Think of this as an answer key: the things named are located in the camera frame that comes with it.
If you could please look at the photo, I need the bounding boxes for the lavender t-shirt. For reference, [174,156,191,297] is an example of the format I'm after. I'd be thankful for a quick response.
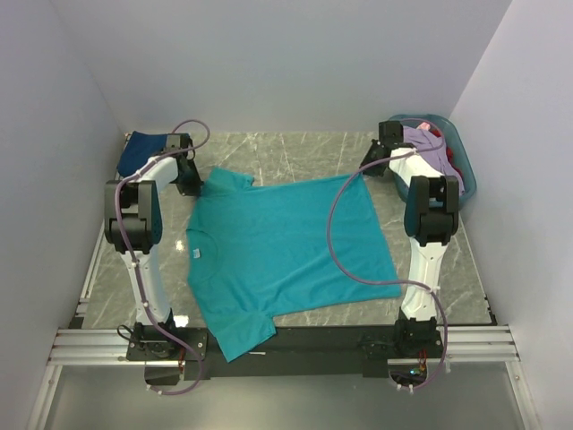
[403,125,457,176]

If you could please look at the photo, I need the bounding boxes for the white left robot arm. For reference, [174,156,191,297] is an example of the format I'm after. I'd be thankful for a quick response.
[104,150,202,360]

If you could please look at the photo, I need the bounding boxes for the red garment in basket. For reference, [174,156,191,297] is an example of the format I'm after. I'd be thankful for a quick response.
[430,129,463,177]

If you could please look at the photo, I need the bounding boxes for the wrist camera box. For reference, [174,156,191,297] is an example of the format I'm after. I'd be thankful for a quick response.
[162,133,194,157]
[378,120,405,147]

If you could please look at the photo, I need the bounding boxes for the teal t-shirt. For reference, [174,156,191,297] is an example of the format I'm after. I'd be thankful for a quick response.
[186,168,401,360]

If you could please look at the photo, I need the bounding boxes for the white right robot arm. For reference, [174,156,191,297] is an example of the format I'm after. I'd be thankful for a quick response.
[360,138,459,357]

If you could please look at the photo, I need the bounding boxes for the folded navy blue t-shirt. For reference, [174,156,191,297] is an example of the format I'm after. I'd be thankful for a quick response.
[117,131,167,177]

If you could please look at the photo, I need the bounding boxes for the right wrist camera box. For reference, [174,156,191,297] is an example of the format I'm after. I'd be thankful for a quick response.
[378,120,405,147]

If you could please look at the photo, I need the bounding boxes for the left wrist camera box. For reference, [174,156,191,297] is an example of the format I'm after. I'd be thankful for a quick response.
[162,133,194,157]

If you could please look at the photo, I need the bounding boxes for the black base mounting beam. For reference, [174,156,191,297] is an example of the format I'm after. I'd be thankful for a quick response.
[117,324,448,385]

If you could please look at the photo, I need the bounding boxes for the teal plastic laundry basket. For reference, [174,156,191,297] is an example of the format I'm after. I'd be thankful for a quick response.
[389,114,477,208]

